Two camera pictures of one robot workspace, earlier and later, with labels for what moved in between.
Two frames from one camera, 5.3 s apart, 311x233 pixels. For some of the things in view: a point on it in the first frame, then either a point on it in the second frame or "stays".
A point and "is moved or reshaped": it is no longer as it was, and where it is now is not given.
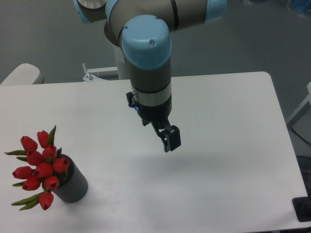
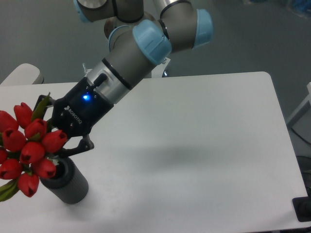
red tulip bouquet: x=43 y=167 is moved or reshaped
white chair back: x=24 y=74 stays
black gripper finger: x=164 y=136 -> x=50 y=102
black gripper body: x=158 y=114 -> x=76 y=113
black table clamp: x=302 y=207 stays
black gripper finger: x=174 y=134 -> x=85 y=144
